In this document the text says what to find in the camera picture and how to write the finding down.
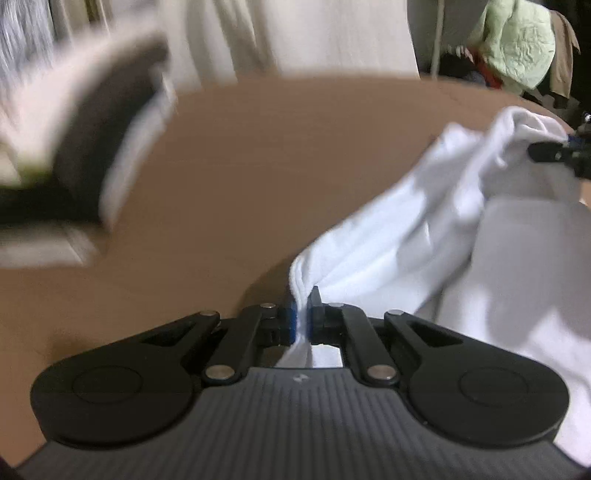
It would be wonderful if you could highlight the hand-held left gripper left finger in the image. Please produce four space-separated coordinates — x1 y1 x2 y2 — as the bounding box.
139 302 297 386

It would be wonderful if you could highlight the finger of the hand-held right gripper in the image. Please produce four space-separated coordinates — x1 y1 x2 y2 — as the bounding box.
527 141 575 164

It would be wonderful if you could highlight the tan coat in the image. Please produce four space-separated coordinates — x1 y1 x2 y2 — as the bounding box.
549 9 581 100

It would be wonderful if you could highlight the beige curtain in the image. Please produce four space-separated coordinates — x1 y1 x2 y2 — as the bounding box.
51 0 112 42

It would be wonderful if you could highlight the white pole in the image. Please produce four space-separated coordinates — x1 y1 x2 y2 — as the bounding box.
429 0 448 77

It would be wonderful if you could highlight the pile of dark clothes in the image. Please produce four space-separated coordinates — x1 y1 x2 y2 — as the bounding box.
436 44 490 86

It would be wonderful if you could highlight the red garment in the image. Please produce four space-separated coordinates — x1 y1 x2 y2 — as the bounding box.
478 51 504 88

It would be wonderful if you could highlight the white t-shirt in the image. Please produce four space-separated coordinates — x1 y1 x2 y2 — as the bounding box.
276 105 591 467

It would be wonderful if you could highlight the brown bed sheet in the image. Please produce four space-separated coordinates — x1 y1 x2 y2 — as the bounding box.
0 74 591 467

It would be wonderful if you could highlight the silver grey curtain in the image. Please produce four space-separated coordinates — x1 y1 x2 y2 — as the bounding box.
0 0 56 88

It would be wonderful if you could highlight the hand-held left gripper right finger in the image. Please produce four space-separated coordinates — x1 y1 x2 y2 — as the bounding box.
308 286 467 387

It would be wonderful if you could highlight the cream hanging cloth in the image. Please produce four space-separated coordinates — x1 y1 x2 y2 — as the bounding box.
166 0 421 93

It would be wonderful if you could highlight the light green quilted jacket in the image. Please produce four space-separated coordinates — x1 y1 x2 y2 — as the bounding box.
471 0 556 90

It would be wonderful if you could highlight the stack of folded clothes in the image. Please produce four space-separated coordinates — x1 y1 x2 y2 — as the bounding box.
0 32 181 268

